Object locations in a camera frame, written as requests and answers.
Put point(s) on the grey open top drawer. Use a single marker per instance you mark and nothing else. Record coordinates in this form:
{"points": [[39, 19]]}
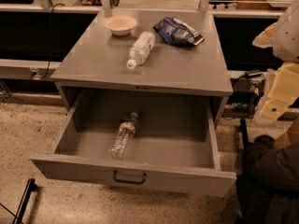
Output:
{"points": [[175, 143]]}

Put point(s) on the black stand leg left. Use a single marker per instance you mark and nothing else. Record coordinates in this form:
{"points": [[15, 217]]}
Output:
{"points": [[30, 187]]}

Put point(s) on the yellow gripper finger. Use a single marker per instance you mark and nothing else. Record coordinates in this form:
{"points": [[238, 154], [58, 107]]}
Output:
{"points": [[283, 93]]}

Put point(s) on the clear water bottle red label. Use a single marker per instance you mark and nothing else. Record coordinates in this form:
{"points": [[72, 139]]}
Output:
{"points": [[124, 135]]}

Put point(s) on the clear water bottle white cap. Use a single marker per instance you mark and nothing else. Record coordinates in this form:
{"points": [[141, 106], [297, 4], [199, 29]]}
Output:
{"points": [[140, 50]]}

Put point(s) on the black drawer handle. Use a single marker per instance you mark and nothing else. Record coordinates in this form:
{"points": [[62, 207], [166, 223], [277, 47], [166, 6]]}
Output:
{"points": [[129, 179]]}

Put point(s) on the brown cardboard box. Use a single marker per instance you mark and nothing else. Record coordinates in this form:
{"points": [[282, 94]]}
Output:
{"points": [[290, 137]]}

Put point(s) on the black stand leg right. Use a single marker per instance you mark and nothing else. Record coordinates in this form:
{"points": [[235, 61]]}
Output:
{"points": [[244, 133]]}

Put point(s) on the dark robot base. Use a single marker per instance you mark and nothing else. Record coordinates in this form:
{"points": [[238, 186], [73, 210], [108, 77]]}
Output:
{"points": [[268, 187]]}

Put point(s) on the white paper bowl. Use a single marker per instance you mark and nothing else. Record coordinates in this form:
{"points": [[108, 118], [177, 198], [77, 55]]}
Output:
{"points": [[120, 25]]}

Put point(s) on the blue chip bag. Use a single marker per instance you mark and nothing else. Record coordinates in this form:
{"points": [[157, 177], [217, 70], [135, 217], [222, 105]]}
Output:
{"points": [[177, 33]]}

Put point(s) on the grey cabinet counter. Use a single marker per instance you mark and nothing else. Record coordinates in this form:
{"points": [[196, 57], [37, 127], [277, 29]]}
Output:
{"points": [[98, 60]]}

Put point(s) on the black stand leg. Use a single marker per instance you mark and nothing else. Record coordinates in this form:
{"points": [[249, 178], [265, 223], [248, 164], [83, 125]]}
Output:
{"points": [[244, 133], [30, 187]]}

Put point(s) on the black electronics box with wires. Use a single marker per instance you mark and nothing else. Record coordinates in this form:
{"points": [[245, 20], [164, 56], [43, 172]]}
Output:
{"points": [[247, 92]]}

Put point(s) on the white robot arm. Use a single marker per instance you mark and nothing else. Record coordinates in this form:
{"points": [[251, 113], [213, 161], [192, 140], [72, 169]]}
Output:
{"points": [[283, 37]]}

